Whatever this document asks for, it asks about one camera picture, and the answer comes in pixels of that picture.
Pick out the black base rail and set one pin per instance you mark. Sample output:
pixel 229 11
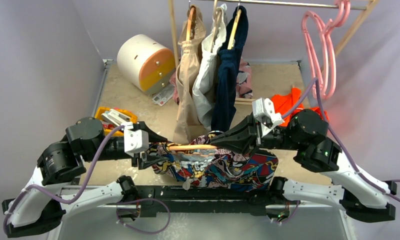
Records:
pixel 205 200

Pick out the yellow plastic bin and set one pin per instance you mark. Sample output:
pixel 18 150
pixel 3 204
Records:
pixel 107 126

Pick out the white round drawer cabinet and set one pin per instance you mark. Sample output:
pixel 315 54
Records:
pixel 146 63

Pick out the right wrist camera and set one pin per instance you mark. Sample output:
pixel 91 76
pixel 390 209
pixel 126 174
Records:
pixel 264 111

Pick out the pink patterned garment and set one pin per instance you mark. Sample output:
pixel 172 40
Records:
pixel 244 81

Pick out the navy hanging shorts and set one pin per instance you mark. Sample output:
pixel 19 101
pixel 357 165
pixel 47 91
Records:
pixel 224 108

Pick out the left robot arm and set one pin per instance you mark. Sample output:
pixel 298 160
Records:
pixel 40 207

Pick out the wooden hanger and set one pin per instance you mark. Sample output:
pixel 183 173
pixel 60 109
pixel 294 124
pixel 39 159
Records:
pixel 201 143

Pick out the pink plastic hanger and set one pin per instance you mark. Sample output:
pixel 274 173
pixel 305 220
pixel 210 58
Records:
pixel 325 72

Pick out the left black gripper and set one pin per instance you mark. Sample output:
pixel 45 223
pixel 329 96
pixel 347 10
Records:
pixel 145 160

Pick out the colourful comic print shorts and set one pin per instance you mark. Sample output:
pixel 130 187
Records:
pixel 215 168

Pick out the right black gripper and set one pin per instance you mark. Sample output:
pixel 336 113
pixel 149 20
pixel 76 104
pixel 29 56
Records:
pixel 253 133

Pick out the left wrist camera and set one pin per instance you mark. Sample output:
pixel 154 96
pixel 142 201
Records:
pixel 135 140

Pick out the beige hanging shorts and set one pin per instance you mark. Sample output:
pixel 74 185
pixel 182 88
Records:
pixel 188 126

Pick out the wooden clothes rack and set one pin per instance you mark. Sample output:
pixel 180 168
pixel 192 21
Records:
pixel 275 39

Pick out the paper label card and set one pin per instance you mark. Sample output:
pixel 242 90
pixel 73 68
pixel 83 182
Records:
pixel 162 97

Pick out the white hanging shorts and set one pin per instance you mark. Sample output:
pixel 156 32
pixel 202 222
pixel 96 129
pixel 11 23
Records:
pixel 203 90

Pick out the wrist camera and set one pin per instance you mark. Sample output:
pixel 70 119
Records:
pixel 264 111
pixel 135 140

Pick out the orange garment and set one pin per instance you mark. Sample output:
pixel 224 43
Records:
pixel 283 103

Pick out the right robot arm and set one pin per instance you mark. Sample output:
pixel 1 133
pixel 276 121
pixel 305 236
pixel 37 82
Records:
pixel 306 133

